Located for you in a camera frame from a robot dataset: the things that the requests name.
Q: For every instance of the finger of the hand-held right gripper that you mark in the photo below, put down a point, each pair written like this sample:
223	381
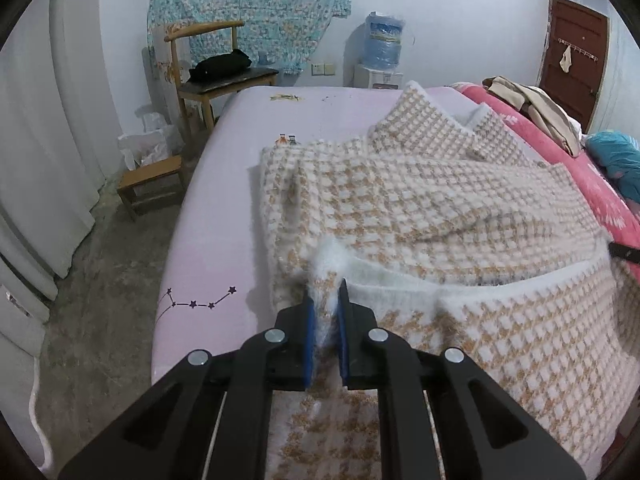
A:
625	252

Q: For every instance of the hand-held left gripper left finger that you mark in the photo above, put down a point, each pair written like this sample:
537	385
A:
310	345

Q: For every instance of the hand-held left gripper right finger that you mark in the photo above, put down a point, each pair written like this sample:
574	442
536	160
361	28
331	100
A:
343	345

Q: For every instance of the beige white houndstooth coat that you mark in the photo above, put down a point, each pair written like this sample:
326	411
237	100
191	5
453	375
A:
450	220

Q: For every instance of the beige clothes pile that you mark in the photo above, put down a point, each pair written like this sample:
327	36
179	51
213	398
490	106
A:
545	115

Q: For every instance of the pink red printed blanket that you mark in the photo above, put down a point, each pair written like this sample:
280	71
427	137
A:
590	180

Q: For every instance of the lavender printed bed sheet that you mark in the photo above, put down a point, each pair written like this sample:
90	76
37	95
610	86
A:
215	220

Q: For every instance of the beige cloth on hook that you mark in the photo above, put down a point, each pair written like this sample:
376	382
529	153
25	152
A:
565	60

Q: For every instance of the brown wooden door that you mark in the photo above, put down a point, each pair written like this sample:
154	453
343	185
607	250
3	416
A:
580	25

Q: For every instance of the small wooden stool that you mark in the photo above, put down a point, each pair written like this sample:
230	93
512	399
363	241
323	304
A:
150	175

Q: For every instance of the white plastic bag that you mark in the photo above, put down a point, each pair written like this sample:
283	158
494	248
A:
150	137

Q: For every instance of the white water dispenser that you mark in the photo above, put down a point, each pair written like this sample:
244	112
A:
375	79

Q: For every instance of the wooden chair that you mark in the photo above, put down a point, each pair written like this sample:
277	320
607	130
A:
230	81

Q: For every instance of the black bag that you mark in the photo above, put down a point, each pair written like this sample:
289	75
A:
220	66

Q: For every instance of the blue water bottle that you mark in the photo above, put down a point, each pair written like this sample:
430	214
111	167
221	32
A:
384	40

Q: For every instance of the white curtain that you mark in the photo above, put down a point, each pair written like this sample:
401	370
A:
40	160

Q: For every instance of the wall socket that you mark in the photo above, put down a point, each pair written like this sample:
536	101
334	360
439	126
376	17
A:
323	69

